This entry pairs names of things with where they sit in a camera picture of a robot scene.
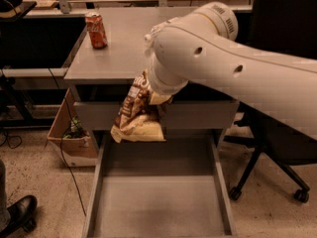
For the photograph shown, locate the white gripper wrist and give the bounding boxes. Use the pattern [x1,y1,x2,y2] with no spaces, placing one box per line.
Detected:
[148,54,188,105]

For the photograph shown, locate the brown sea salt chip bag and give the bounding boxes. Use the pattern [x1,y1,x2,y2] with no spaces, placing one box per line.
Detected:
[111,69,172,143]

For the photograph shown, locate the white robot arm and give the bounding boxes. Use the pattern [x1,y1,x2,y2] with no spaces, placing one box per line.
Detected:
[149,2,317,139]

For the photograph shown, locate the grey top drawer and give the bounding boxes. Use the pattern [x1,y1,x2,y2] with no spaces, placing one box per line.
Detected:
[74,100,239,130]

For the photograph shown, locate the grey drawer cabinet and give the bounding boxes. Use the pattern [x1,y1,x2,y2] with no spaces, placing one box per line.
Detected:
[65,7,235,148]

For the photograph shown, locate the open middle drawer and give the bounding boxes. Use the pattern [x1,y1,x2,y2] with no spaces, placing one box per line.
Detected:
[81,133,238,238]

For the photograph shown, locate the clear plastic water bottle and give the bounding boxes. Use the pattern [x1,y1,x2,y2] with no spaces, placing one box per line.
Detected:
[144,34,153,45]

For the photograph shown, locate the cardboard box with trash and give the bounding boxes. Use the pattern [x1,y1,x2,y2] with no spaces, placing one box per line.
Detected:
[48,88,98,168]

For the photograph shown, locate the red soda can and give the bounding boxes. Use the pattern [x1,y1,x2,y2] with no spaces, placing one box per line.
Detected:
[85,12,107,49]

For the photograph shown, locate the black office chair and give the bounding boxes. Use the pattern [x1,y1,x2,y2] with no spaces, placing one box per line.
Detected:
[225,0,317,203]

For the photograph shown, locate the black leather shoe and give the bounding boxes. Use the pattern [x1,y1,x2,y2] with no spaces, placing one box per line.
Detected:
[0,195,38,238]

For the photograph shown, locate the black floor cable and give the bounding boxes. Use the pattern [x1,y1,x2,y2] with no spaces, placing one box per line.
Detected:
[43,66,87,217]

